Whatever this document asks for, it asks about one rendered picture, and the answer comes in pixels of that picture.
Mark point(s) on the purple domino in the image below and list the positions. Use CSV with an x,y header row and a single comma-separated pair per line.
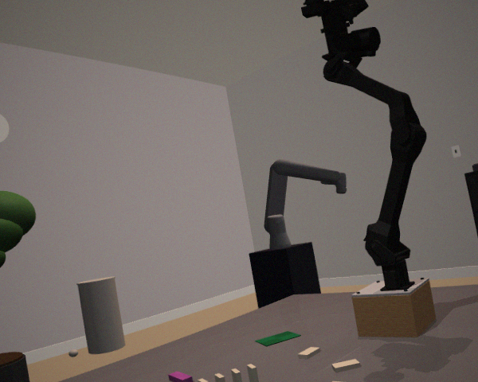
x,y
180,377

